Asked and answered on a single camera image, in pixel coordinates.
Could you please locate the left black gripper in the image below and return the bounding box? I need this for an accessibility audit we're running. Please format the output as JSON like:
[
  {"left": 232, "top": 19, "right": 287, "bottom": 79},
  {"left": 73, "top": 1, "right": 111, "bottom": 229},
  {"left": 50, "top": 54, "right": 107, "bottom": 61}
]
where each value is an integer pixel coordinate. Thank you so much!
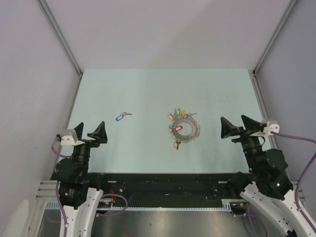
[{"left": 72, "top": 120, "right": 107, "bottom": 176}]

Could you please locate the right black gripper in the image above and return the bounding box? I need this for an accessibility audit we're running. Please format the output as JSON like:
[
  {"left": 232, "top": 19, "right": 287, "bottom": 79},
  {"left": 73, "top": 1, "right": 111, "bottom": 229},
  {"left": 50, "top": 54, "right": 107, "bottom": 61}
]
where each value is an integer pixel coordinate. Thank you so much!
[{"left": 219, "top": 115, "right": 262, "bottom": 172}]

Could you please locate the blue tag key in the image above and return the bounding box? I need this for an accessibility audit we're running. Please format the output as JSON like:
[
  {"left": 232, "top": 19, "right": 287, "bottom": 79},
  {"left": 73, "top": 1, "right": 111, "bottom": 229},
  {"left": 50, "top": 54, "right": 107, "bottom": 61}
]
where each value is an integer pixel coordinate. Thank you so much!
[
  {"left": 116, "top": 112, "right": 132, "bottom": 121},
  {"left": 183, "top": 113, "right": 196, "bottom": 118}
]

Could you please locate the red tag key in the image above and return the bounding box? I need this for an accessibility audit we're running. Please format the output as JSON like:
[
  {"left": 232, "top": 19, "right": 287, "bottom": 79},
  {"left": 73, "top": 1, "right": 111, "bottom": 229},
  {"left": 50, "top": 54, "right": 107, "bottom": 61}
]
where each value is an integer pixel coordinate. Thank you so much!
[{"left": 173, "top": 125, "right": 183, "bottom": 132}]

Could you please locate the metal keyring disc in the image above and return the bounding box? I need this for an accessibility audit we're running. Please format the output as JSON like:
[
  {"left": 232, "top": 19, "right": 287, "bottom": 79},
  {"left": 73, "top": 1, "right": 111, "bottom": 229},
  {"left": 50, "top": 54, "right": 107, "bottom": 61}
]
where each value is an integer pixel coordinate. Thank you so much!
[{"left": 168, "top": 117, "right": 200, "bottom": 143}]

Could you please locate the yellow tag key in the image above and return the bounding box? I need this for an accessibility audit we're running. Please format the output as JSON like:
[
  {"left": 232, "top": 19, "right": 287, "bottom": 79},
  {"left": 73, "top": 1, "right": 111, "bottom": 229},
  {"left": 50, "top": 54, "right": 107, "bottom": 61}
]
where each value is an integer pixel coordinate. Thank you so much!
[{"left": 174, "top": 139, "right": 181, "bottom": 150}]

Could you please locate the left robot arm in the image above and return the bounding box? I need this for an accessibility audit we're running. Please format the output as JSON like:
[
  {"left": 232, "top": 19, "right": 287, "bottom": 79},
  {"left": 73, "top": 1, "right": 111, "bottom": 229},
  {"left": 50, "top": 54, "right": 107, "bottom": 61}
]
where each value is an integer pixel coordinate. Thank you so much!
[{"left": 51, "top": 121, "right": 109, "bottom": 237}]

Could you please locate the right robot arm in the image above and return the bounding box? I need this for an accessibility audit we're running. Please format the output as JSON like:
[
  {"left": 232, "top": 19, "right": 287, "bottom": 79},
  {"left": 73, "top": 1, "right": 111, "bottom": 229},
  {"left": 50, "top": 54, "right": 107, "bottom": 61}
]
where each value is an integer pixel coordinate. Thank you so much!
[{"left": 220, "top": 115, "right": 316, "bottom": 237}]

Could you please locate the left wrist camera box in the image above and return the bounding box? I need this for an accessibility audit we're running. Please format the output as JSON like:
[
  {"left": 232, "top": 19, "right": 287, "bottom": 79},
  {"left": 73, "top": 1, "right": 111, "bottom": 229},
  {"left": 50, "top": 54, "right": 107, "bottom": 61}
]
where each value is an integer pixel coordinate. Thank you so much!
[{"left": 56, "top": 129, "right": 85, "bottom": 146}]

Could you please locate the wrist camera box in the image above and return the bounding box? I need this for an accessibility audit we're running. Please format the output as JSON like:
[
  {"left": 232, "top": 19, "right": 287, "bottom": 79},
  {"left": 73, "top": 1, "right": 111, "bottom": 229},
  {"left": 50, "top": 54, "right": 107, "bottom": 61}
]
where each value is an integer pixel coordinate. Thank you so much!
[
  {"left": 250, "top": 119, "right": 280, "bottom": 137},
  {"left": 56, "top": 129, "right": 85, "bottom": 146}
]

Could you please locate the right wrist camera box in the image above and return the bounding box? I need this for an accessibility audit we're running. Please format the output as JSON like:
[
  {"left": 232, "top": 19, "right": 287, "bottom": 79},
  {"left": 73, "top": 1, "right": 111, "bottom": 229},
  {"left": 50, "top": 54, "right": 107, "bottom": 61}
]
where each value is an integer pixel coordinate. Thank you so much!
[{"left": 250, "top": 119, "right": 280, "bottom": 137}]

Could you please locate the grey slotted cable duct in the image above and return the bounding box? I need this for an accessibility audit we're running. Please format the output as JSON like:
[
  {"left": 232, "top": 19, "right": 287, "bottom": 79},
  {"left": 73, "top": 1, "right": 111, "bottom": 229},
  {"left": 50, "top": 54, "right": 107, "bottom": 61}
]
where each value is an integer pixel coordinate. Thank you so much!
[{"left": 44, "top": 200, "right": 240, "bottom": 212}]

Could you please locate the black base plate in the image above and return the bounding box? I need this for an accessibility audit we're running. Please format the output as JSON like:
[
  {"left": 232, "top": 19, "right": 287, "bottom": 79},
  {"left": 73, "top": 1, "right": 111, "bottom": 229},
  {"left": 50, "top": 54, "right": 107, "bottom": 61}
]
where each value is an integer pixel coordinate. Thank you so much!
[{"left": 100, "top": 173, "right": 240, "bottom": 207}]

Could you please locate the right aluminium frame post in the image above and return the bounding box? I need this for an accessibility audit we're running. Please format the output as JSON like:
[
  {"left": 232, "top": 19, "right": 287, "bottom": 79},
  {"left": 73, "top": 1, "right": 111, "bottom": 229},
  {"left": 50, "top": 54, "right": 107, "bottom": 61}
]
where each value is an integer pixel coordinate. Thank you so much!
[{"left": 252, "top": 0, "right": 300, "bottom": 77}]

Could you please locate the aluminium frame post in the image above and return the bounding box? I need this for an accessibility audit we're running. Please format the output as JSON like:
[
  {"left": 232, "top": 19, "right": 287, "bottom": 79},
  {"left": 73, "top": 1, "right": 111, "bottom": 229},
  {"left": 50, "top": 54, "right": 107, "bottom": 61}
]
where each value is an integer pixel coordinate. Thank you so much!
[
  {"left": 252, "top": 0, "right": 300, "bottom": 77},
  {"left": 36, "top": 0, "right": 83, "bottom": 78}
]

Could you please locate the left aluminium frame post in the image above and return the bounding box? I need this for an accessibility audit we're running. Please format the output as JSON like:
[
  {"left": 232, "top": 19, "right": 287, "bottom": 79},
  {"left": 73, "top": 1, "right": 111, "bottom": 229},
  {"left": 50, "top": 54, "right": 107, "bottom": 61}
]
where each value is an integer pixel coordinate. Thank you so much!
[{"left": 36, "top": 0, "right": 83, "bottom": 78}]

